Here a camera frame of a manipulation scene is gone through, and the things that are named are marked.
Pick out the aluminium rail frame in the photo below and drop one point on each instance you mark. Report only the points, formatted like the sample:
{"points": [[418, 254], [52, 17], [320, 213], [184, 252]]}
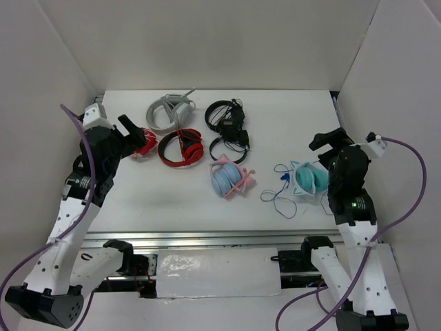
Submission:
{"points": [[153, 242]]}

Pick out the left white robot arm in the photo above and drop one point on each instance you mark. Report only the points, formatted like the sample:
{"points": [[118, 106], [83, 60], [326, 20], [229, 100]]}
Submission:
{"points": [[55, 290]]}

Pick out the black headphones lower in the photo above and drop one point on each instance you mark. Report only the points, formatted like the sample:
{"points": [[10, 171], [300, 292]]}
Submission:
{"points": [[234, 140]]}

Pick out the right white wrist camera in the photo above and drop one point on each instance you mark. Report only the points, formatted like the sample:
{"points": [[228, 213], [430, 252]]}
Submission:
{"points": [[375, 146]]}

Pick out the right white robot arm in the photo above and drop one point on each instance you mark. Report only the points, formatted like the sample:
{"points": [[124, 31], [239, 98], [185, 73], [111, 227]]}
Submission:
{"points": [[361, 292]]}

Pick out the folded red headphones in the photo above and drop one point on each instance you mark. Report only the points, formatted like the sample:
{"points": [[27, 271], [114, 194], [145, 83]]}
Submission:
{"points": [[149, 149]]}

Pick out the white grey headphones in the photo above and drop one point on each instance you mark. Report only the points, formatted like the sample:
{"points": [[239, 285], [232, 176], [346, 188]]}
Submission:
{"points": [[178, 108]]}

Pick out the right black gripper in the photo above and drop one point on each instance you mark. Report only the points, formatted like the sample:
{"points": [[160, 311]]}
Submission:
{"points": [[336, 138]]}

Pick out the black headphones upper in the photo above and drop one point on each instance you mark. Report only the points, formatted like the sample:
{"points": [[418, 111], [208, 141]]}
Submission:
{"points": [[225, 116]]}

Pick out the white foil covered plate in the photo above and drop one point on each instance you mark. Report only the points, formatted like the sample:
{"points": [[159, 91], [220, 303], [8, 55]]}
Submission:
{"points": [[232, 272]]}

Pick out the red black headphones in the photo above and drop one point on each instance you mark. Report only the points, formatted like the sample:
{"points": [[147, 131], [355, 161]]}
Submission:
{"points": [[191, 147]]}

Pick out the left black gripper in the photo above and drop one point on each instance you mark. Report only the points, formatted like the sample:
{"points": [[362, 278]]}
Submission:
{"points": [[136, 133]]}

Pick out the teal cat ear headphones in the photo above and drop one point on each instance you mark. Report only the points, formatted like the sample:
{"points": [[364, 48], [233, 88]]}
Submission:
{"points": [[308, 180]]}

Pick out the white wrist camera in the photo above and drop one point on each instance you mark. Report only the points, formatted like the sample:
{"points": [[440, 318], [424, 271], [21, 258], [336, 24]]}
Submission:
{"points": [[94, 115], [375, 146]]}

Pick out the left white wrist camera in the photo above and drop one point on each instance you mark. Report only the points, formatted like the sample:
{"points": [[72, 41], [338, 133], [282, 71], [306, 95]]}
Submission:
{"points": [[94, 115]]}

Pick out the blue pink cat headphones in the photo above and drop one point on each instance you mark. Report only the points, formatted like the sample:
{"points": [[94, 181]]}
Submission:
{"points": [[229, 179]]}

